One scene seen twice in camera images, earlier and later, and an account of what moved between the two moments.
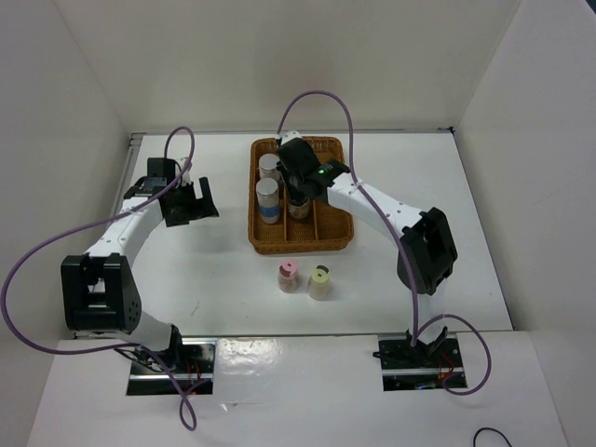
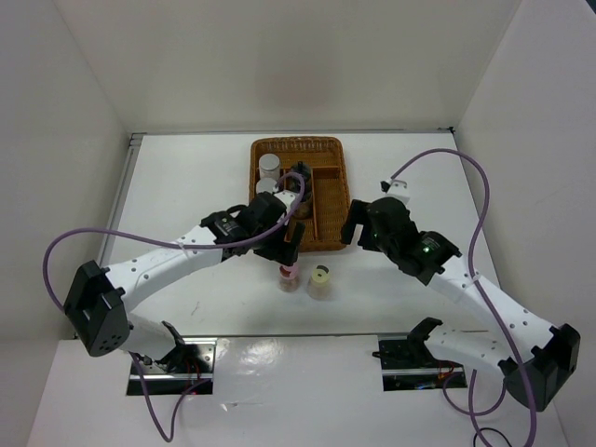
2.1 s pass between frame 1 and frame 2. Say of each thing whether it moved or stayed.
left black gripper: moved
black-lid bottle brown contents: stayed
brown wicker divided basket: stayed
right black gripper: moved
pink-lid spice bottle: stayed
